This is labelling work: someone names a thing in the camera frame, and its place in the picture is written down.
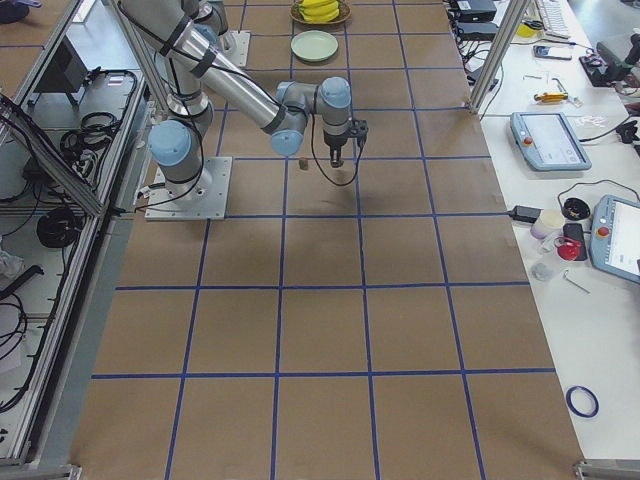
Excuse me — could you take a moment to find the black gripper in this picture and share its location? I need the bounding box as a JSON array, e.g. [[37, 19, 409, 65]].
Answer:
[[323, 130, 347, 166]]

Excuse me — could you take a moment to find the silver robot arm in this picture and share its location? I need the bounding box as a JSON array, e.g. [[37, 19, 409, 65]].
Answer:
[[180, 0, 235, 53], [117, 1, 368, 168]]

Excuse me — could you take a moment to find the light green plate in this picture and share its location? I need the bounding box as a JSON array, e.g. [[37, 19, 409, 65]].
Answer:
[[291, 30, 339, 63]]

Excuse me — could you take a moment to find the yellow banana bunch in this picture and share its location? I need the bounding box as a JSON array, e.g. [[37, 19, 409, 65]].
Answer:
[[298, 0, 340, 23]]

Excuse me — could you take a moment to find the wicker fruit basket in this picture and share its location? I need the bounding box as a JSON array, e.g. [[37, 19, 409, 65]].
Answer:
[[290, 1, 351, 26]]

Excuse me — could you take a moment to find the black power adapter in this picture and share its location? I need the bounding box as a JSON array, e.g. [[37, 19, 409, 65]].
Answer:
[[507, 205, 542, 224]]

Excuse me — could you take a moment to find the far teach pendant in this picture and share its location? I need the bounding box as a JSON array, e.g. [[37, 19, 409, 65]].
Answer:
[[510, 112, 592, 172]]

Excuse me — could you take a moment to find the teach pendant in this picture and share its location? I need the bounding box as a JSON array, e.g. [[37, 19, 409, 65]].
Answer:
[[589, 195, 640, 284], [510, 112, 592, 172]]

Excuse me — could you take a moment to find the white paper cup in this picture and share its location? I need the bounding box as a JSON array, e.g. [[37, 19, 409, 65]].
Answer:
[[530, 209, 566, 240]]

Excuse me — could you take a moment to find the red round cap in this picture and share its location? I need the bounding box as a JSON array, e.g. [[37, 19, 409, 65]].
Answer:
[[554, 237, 582, 261]]

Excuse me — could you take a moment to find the smartphone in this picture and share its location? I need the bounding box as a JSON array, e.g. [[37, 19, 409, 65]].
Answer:
[[533, 45, 572, 61]]

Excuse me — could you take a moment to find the near teach pendant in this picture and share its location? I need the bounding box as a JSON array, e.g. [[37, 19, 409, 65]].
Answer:
[[589, 195, 640, 284]]

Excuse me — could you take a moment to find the blue tape roll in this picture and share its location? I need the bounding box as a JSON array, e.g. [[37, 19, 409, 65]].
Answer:
[[565, 385, 600, 419]]

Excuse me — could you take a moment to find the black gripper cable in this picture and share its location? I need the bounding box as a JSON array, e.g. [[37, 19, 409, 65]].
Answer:
[[309, 112, 363, 188]]

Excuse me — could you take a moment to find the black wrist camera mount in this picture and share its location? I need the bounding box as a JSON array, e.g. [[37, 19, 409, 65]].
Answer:
[[348, 119, 369, 144]]

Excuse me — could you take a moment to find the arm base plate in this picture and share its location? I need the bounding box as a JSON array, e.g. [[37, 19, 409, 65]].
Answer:
[[144, 157, 233, 221], [218, 30, 251, 67]]

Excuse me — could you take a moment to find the yellow handled tool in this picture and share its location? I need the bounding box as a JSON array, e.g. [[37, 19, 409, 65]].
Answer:
[[534, 92, 568, 104]]

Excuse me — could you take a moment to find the aluminium frame post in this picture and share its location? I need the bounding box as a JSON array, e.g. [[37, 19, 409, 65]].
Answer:
[[468, 0, 528, 114]]

